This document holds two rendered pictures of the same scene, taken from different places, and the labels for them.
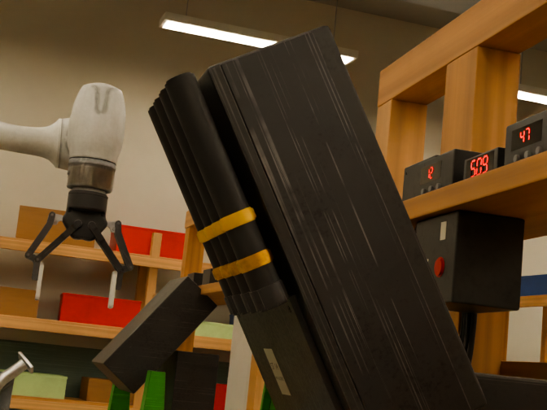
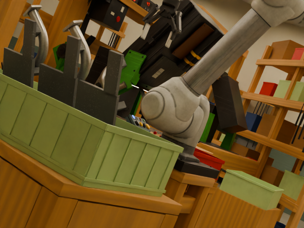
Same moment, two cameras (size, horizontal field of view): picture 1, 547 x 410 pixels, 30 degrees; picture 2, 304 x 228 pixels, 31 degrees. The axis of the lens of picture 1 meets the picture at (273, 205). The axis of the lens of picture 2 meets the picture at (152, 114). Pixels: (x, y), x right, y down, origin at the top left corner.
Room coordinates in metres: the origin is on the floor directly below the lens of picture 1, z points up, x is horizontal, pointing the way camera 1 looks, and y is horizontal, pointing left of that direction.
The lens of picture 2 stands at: (3.58, 2.13, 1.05)
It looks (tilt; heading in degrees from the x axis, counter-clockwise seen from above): 1 degrees down; 224
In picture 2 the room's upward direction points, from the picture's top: 23 degrees clockwise
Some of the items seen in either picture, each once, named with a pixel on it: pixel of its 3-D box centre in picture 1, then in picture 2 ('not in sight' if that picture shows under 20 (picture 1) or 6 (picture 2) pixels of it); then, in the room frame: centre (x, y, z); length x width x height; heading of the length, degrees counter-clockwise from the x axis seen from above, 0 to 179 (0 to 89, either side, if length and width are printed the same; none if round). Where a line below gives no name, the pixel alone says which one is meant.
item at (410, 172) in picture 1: (435, 181); not in sight; (1.88, -0.30, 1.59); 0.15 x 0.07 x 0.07; 14
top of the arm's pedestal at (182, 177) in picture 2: not in sight; (168, 166); (1.83, 0.62, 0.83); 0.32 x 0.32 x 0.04; 14
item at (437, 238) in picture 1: (465, 263); (108, 12); (1.70, -0.33, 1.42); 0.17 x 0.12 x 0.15; 14
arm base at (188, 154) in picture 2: not in sight; (178, 147); (1.81, 0.62, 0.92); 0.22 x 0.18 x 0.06; 15
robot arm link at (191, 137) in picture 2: not in sight; (187, 116); (1.84, 0.63, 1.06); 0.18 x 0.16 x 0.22; 13
